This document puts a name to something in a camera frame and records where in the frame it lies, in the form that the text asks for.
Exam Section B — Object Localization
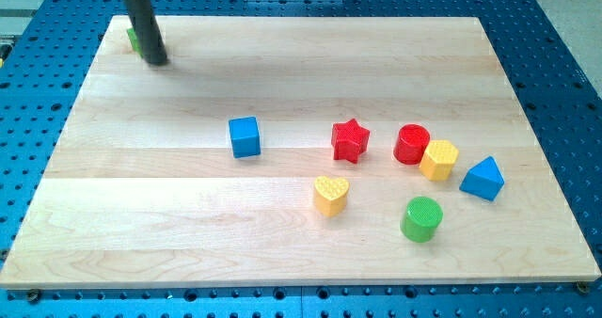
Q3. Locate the yellow heart block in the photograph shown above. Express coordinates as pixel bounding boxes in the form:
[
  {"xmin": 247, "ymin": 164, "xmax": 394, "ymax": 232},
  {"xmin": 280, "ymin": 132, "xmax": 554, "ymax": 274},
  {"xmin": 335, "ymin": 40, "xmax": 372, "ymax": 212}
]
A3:
[{"xmin": 313, "ymin": 176, "xmax": 350, "ymax": 217}]

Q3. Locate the light wooden board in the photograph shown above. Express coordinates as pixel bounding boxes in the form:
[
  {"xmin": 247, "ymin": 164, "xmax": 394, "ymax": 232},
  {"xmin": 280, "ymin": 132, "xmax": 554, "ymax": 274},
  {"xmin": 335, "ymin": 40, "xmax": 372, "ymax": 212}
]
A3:
[{"xmin": 1, "ymin": 16, "xmax": 600, "ymax": 290}]

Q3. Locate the red star block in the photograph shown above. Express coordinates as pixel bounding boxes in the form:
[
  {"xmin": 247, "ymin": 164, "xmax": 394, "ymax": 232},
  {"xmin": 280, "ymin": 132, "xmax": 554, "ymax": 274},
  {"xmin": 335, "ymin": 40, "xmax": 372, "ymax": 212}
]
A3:
[{"xmin": 331, "ymin": 119, "xmax": 370, "ymax": 164}]

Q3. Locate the blue cube block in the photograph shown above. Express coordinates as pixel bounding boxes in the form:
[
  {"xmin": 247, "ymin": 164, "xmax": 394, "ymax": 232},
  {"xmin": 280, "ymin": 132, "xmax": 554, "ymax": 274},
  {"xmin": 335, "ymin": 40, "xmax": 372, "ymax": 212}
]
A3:
[{"xmin": 229, "ymin": 117, "xmax": 261, "ymax": 158}]

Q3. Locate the red cylinder block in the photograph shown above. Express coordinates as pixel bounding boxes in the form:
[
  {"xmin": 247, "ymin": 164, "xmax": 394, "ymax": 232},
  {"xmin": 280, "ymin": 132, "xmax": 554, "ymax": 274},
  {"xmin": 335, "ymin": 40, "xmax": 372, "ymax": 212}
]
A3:
[{"xmin": 393, "ymin": 123, "xmax": 430, "ymax": 165}]

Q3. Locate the yellow hexagon block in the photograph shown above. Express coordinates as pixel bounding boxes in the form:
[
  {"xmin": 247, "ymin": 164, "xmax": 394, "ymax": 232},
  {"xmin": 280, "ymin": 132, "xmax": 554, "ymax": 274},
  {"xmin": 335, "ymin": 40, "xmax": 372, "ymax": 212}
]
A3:
[{"xmin": 419, "ymin": 140, "xmax": 459, "ymax": 182}]

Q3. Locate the green cylinder block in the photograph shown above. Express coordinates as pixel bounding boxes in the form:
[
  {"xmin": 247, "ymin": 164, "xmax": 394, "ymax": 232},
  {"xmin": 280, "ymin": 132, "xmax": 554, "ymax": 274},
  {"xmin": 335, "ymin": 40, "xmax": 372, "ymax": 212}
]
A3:
[{"xmin": 400, "ymin": 196, "xmax": 443, "ymax": 243}]

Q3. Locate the blue triangle block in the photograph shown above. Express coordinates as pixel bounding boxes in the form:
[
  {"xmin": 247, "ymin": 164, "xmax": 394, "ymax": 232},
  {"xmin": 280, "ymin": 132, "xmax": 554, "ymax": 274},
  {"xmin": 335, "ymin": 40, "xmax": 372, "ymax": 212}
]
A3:
[{"xmin": 459, "ymin": 156, "xmax": 505, "ymax": 201}]

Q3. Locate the green block behind stick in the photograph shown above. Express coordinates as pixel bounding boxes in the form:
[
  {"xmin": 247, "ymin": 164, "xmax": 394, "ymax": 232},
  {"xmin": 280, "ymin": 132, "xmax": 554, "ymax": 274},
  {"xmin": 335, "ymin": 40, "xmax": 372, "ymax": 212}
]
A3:
[{"xmin": 126, "ymin": 27, "xmax": 143, "ymax": 56}]

